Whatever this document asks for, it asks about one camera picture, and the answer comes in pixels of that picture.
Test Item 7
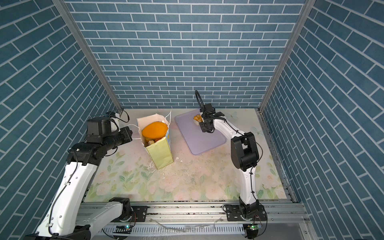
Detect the pale puff pastry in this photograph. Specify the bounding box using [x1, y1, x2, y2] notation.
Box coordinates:
[193, 115, 203, 126]

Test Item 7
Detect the long oval orange bread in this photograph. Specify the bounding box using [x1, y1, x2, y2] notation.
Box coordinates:
[142, 122, 169, 143]

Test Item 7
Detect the green floral paper bag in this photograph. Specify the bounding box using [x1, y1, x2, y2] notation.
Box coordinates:
[134, 113, 174, 170]

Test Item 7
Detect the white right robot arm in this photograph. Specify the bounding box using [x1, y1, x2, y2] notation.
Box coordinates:
[199, 111, 262, 219]

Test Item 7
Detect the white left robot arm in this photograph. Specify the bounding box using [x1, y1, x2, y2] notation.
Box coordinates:
[24, 127, 133, 240]

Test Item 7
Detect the lilac plastic tray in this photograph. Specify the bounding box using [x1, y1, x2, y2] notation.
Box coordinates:
[174, 109, 227, 156]

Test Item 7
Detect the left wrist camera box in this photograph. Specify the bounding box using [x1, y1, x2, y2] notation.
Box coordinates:
[86, 116, 119, 144]

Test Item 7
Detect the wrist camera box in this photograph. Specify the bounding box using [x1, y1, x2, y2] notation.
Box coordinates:
[202, 104, 216, 116]
[86, 116, 119, 144]

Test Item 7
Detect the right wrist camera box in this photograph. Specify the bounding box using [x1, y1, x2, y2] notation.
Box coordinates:
[202, 104, 216, 116]

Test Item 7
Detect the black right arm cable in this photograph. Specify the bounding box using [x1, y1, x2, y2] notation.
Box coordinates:
[194, 89, 264, 205]

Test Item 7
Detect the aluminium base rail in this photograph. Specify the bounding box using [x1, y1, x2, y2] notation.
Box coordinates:
[102, 200, 317, 240]

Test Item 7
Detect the white vented cable duct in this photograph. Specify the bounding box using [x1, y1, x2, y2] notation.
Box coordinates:
[97, 224, 245, 237]

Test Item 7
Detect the aluminium left corner post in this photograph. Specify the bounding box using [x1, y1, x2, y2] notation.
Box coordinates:
[52, 0, 124, 113]

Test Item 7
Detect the aluminium corner post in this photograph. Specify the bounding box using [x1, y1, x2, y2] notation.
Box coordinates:
[52, 0, 124, 113]
[259, 0, 316, 113]

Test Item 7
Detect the aluminium right corner post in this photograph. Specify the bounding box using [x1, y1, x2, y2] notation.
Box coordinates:
[259, 0, 316, 113]

